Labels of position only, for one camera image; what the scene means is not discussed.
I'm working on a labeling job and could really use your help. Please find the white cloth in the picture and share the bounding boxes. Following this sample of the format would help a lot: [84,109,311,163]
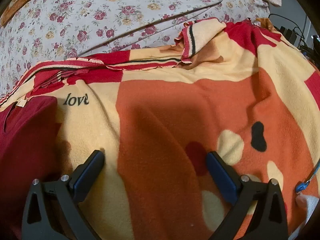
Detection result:
[296,193,318,222]

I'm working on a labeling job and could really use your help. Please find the dark red garment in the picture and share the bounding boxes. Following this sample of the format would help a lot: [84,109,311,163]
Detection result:
[0,96,63,240]

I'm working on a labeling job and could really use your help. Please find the blue lanyard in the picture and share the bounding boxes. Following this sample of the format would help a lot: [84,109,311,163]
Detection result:
[295,155,320,193]

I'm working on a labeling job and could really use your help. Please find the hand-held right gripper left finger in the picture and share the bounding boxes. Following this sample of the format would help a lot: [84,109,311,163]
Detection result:
[21,150,105,240]

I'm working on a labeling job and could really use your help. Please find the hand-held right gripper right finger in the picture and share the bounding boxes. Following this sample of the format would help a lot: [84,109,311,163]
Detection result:
[205,151,289,240]

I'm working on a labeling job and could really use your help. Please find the red orange cream printed blanket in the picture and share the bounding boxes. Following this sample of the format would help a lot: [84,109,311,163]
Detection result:
[0,17,320,240]

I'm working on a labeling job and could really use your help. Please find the floral bed sheet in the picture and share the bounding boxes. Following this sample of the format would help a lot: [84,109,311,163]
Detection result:
[0,0,272,98]

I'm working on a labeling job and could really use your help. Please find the black cable bundle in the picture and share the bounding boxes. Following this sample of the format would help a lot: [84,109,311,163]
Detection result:
[269,14,320,59]

